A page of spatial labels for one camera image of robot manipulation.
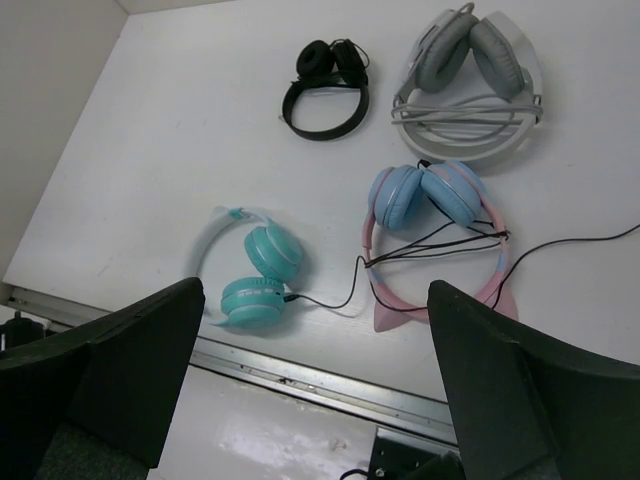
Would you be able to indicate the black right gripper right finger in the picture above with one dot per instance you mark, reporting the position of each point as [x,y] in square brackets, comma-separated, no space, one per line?
[526,405]

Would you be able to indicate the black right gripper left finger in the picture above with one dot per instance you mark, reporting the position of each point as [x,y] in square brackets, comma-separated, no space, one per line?
[97,401]

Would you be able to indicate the small black headphones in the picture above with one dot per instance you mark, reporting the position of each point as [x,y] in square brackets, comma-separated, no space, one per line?
[329,67]

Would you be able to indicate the aluminium table edge rail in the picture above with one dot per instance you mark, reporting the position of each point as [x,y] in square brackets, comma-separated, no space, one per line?
[388,378]

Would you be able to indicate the white grey gaming headset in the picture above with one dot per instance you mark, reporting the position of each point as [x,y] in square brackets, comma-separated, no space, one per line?
[471,90]

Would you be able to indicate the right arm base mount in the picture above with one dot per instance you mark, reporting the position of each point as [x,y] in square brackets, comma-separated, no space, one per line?
[400,455]

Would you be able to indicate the pink blue cat-ear headphones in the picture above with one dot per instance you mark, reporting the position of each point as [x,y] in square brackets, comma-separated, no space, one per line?
[426,212]

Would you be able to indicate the teal cat-ear headphones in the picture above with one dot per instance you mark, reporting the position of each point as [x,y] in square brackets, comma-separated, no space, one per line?
[251,302]

